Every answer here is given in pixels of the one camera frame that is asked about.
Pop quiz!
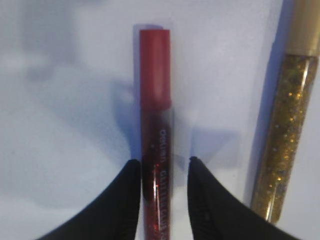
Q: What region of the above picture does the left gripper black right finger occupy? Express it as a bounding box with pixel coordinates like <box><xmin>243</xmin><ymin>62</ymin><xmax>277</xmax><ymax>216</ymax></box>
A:
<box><xmin>187</xmin><ymin>156</ymin><xmax>294</xmax><ymax>240</ymax></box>

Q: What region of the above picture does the gold glitter pen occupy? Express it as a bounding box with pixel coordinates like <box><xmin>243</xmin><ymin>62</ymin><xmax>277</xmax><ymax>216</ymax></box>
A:
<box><xmin>250</xmin><ymin>0</ymin><xmax>320</xmax><ymax>224</ymax></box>

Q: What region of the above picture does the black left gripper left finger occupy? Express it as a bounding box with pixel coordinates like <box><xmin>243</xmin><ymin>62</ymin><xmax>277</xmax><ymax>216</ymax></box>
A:
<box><xmin>40</xmin><ymin>159</ymin><xmax>141</xmax><ymax>240</ymax></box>

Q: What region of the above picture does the red glitter pen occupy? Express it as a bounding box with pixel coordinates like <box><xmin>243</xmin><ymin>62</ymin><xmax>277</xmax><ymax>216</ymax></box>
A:
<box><xmin>139</xmin><ymin>29</ymin><xmax>172</xmax><ymax>240</ymax></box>

